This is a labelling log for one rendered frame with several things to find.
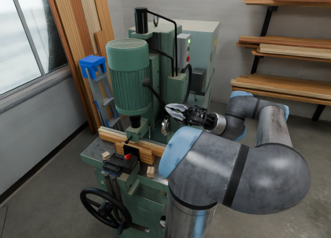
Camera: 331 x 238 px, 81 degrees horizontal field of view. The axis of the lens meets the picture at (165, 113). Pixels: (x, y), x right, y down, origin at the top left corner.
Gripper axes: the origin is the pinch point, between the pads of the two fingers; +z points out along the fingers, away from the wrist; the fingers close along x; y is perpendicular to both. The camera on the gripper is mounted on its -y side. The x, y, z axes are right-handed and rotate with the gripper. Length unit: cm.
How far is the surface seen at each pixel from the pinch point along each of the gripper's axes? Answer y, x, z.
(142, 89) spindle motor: -11.5, -6.0, 9.1
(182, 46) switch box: -16.1, -36.2, -4.9
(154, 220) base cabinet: -42, 60, -29
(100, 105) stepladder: -121, -4, 17
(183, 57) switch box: -18.5, -32.0, -8.7
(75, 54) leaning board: -157, -51, 57
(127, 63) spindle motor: -4.1, -12.0, 19.7
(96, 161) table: -44, 33, 14
